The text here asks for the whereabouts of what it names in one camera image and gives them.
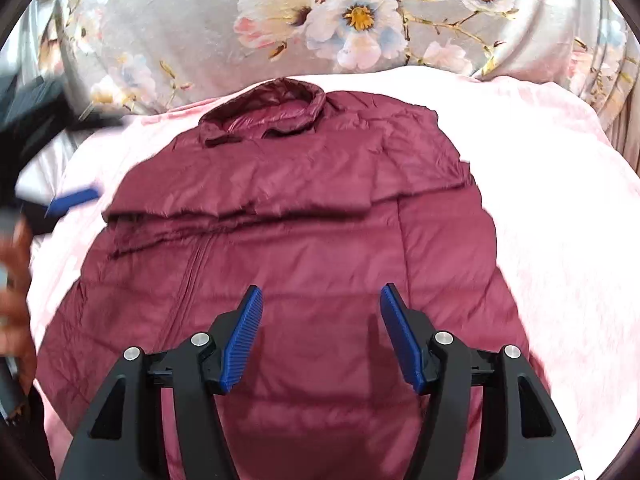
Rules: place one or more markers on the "person's left hand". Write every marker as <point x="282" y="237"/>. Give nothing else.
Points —
<point x="15" y="310"/>

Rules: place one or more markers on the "pink fleece blanket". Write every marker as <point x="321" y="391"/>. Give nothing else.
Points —
<point x="550" y="210"/>

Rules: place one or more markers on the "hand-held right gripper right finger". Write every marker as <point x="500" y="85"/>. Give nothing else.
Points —
<point x="400" y="340"/>

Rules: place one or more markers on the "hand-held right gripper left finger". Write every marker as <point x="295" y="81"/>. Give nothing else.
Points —
<point x="244" y="340"/>

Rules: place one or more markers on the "silver grey cloth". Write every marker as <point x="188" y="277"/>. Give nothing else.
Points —
<point x="37" y="35"/>

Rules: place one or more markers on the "maroon puffer jacket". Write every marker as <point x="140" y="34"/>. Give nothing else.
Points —
<point x="300" y="240"/>

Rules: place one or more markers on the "grey floral blanket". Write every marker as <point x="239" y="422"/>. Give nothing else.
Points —
<point x="200" y="25"/>

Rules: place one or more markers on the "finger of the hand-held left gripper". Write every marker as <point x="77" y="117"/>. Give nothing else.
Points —
<point x="72" y="200"/>

